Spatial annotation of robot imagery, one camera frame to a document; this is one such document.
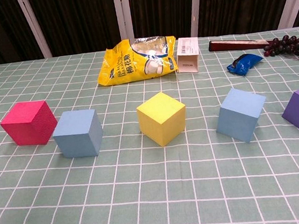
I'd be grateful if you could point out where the yellow foam cube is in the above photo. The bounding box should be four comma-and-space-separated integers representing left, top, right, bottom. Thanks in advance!
134, 89, 191, 150

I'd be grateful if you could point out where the light blue foam cube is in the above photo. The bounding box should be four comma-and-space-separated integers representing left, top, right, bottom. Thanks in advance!
50, 107, 106, 161
212, 84, 272, 147

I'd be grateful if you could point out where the yellow marshmallow bag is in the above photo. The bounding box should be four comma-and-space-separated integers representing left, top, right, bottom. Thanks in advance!
92, 33, 181, 88

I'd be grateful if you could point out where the green checked tablecloth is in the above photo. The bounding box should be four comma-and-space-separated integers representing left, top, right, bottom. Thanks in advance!
0, 26, 299, 224

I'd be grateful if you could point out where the dark red folded fan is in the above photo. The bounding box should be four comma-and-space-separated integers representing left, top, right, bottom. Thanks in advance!
207, 34, 274, 55

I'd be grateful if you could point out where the blue snack packet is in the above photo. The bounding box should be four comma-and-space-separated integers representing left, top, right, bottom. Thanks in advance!
225, 52, 267, 78

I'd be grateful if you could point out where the dark pleated curtain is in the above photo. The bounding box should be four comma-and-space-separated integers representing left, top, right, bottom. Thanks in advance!
0, 0, 299, 67

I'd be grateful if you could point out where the pink-red foam cube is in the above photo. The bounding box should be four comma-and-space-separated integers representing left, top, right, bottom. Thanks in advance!
0, 98, 61, 150

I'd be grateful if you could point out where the dark red grape bunch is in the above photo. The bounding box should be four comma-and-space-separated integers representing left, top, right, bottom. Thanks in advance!
262, 34, 299, 66

